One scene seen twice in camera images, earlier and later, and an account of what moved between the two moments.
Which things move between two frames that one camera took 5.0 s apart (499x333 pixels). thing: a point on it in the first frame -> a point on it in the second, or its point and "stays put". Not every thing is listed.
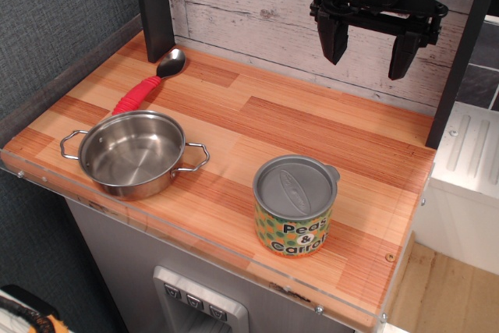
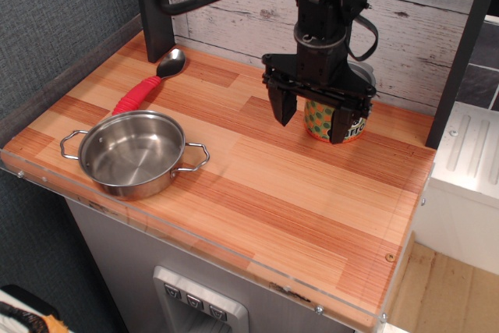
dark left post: [154, 7] stays put
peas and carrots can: [293, 196] -> [318, 115]
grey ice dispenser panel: [189, 306] stays put
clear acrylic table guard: [28, 168] stays put
